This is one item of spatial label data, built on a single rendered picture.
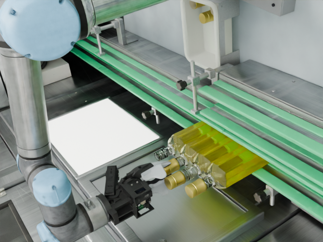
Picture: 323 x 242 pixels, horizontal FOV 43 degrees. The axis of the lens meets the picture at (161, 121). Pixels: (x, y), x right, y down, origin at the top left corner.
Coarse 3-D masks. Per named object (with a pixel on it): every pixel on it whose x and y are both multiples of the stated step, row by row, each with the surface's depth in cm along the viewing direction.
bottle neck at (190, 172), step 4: (188, 168) 106; (192, 168) 106; (196, 168) 106; (184, 172) 104; (188, 172) 105; (192, 172) 105; (196, 172) 106; (188, 176) 104; (192, 176) 105; (188, 180) 105
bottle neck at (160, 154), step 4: (164, 148) 114; (168, 148) 114; (172, 148) 114; (156, 152) 113; (160, 152) 113; (164, 152) 113; (168, 152) 114; (172, 152) 115; (156, 156) 115; (160, 156) 113; (164, 156) 114; (168, 156) 115; (160, 160) 114
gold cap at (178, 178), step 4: (176, 172) 104; (180, 172) 104; (168, 176) 103; (172, 176) 103; (176, 176) 103; (180, 176) 103; (184, 176) 104; (164, 180) 104; (168, 180) 102; (172, 180) 102; (176, 180) 103; (180, 180) 103; (184, 180) 104; (168, 184) 103; (172, 184) 102; (176, 184) 103; (180, 184) 104; (168, 188) 104; (172, 188) 102
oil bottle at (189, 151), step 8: (200, 136) 115; (208, 136) 115; (216, 136) 114; (224, 136) 114; (192, 144) 113; (200, 144) 112; (208, 144) 112; (184, 152) 111; (192, 152) 110; (192, 160) 110
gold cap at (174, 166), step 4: (168, 160) 110; (172, 160) 109; (176, 160) 109; (172, 164) 108; (176, 164) 109; (164, 168) 107; (168, 168) 108; (172, 168) 108; (176, 168) 109; (168, 172) 108; (172, 172) 109
